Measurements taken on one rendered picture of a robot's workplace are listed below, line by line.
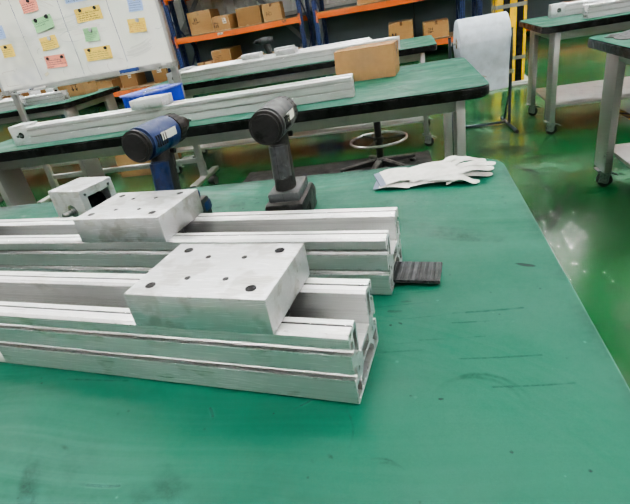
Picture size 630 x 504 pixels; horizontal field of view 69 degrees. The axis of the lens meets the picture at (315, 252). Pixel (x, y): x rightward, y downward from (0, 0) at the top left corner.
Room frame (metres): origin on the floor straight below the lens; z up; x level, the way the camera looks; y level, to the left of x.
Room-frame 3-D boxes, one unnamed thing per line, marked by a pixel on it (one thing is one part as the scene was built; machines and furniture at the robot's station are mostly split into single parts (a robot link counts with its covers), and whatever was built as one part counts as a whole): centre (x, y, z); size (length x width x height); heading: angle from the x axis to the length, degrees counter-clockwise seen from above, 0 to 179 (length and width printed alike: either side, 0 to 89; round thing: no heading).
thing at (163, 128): (0.91, 0.24, 0.89); 0.20 x 0.08 x 0.22; 160
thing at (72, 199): (1.01, 0.49, 0.83); 0.11 x 0.10 x 0.10; 151
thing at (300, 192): (0.86, 0.02, 0.89); 0.20 x 0.08 x 0.22; 165
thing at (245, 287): (0.43, 0.10, 0.87); 0.16 x 0.11 x 0.07; 67
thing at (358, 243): (0.70, 0.26, 0.82); 0.80 x 0.10 x 0.09; 67
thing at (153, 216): (0.70, 0.26, 0.87); 0.16 x 0.11 x 0.07; 67
